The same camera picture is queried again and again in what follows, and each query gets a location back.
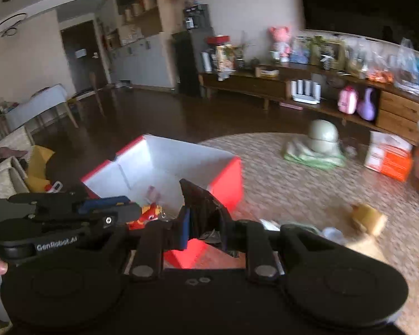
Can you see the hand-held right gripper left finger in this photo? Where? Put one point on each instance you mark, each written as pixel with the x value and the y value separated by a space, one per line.
pixel 183 228

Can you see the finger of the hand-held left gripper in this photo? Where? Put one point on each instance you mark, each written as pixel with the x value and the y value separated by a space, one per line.
pixel 129 213
pixel 101 202

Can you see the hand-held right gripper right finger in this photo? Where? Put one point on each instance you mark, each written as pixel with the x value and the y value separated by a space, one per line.
pixel 262 247

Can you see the red snack packet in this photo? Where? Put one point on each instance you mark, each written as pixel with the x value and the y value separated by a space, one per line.
pixel 151 216

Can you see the black item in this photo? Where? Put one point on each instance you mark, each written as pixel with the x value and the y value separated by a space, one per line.
pixel 199 199

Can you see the red cardboard box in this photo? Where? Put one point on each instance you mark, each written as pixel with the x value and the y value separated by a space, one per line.
pixel 167 167

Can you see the yellow cushion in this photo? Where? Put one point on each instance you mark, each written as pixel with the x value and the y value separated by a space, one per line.
pixel 38 167

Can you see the green folded cloth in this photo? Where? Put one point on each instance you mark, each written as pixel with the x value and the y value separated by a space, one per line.
pixel 314 158

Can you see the wooden chair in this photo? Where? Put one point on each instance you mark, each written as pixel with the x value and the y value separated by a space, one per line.
pixel 89 99

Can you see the yellow small object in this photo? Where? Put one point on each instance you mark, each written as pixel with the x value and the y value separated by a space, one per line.
pixel 368 220

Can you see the dining table with white cloth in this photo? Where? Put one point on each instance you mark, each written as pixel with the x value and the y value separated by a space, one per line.
pixel 38 103

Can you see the stack of green bowls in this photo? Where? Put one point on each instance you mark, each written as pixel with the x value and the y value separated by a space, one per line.
pixel 323 136

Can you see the orange white tissue box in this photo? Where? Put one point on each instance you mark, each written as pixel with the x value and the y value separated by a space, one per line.
pixel 391 160

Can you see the white router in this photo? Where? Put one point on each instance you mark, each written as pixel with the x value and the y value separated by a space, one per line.
pixel 305 92

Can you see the pink toy backpack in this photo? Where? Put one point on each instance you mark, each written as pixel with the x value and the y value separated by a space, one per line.
pixel 348 100

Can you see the black water dispenser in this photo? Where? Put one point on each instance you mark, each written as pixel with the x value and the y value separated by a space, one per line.
pixel 192 52

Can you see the small cardboard box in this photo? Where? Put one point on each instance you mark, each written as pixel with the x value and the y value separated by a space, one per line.
pixel 267 72

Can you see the colourful snack box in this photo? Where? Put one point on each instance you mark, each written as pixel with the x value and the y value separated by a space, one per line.
pixel 226 57

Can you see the purple plastic item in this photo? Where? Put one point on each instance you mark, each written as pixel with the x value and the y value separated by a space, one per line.
pixel 367 106

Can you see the wooden television cabinet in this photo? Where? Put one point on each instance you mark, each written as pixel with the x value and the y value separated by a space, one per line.
pixel 398 111

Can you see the round ceiling light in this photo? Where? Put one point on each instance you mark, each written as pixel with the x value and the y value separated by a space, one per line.
pixel 10 24

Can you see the pink plush toy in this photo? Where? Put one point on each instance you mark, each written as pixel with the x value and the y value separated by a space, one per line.
pixel 280 43

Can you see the bag of oranges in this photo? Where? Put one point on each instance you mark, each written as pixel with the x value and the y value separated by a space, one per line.
pixel 380 73

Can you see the clear plastic bag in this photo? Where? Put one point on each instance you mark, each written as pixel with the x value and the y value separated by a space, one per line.
pixel 408 69

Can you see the black television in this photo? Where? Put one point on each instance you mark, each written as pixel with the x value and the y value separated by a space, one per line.
pixel 363 3

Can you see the picture frame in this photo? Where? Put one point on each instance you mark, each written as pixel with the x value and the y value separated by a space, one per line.
pixel 331 56

